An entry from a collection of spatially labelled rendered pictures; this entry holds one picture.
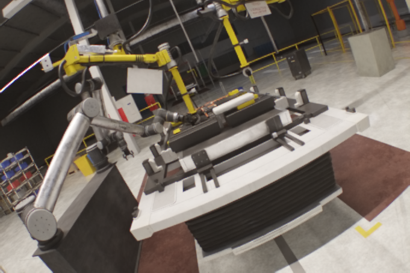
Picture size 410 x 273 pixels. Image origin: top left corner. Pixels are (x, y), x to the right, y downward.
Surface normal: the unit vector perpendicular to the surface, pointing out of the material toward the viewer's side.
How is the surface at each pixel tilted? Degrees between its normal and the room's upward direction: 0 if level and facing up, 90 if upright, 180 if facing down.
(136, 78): 90
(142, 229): 90
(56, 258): 90
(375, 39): 90
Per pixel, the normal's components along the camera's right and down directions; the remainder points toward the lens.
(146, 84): 0.51, -0.04
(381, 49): 0.11, 0.17
